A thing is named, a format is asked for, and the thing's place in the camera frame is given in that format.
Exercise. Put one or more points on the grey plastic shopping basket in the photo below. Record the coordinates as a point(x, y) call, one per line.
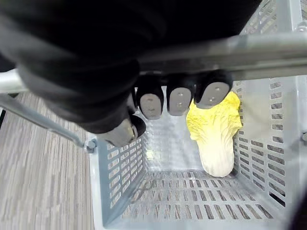
point(192, 198)

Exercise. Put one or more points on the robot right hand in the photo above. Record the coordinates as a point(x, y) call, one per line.
point(84, 48)

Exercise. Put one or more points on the yellow napa cabbage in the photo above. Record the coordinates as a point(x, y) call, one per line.
point(216, 139)

